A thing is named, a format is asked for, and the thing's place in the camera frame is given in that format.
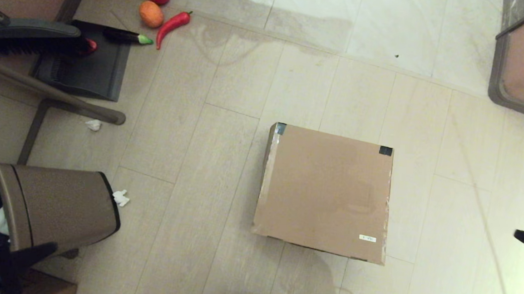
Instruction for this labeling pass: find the orange toy fruit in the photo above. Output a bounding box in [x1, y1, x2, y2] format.
[138, 0, 165, 29]

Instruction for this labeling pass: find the red toy chili pepper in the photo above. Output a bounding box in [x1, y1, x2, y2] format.
[155, 9, 193, 52]

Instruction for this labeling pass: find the dark grey dustpan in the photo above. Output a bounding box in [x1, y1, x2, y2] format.
[30, 17, 133, 103]

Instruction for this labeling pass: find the brown metal pole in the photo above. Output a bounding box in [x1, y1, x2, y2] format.
[0, 54, 130, 126]

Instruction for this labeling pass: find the brown plastic trash bin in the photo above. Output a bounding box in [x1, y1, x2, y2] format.
[0, 163, 124, 259]

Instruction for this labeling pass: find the dark purple toy eggplant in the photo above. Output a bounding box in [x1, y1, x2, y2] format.
[102, 27, 155, 46]

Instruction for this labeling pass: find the black broom brush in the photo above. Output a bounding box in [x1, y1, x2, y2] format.
[0, 0, 91, 62]

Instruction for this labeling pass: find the brown cardboard shoe box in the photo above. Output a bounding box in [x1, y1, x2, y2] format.
[249, 121, 395, 266]

